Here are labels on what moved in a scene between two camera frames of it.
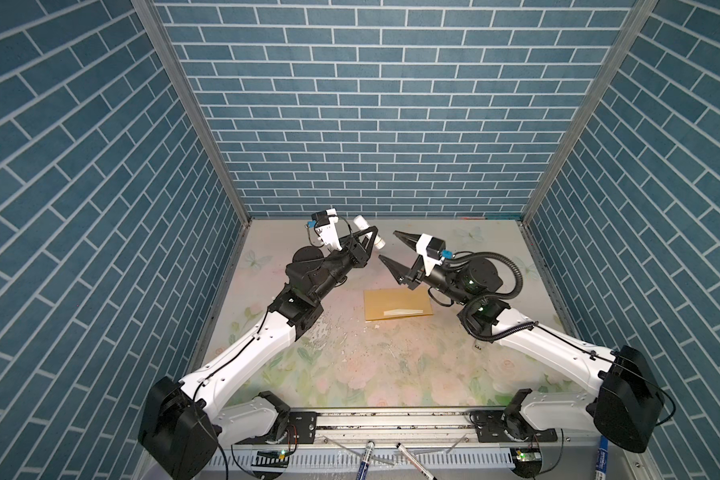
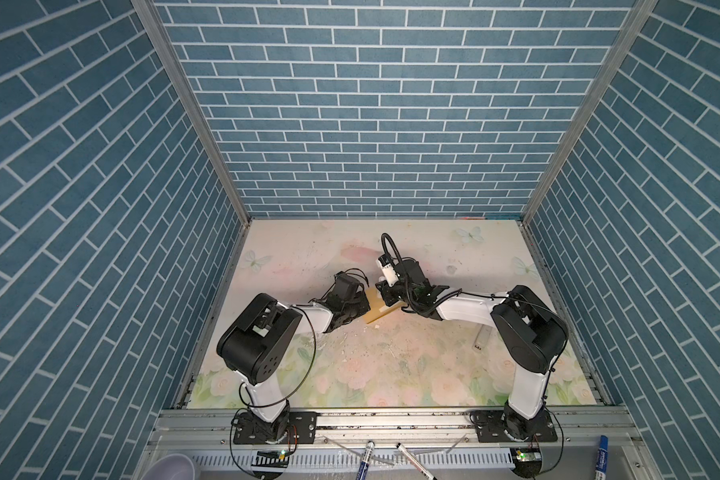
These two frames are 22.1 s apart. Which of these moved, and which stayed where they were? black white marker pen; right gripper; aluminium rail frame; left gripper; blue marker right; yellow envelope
Moved: right gripper; left gripper
Stayed: blue marker right; yellow envelope; aluminium rail frame; black white marker pen
